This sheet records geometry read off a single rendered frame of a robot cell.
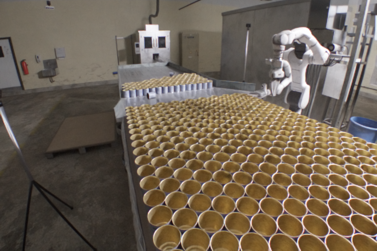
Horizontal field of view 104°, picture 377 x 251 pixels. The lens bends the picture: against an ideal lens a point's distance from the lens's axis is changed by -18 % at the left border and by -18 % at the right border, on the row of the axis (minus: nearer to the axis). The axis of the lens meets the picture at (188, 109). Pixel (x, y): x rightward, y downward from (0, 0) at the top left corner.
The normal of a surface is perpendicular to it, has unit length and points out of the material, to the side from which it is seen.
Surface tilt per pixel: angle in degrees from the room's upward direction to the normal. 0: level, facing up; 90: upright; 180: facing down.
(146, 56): 90
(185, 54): 90
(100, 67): 90
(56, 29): 90
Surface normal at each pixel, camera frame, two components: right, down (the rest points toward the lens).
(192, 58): 0.37, 0.34
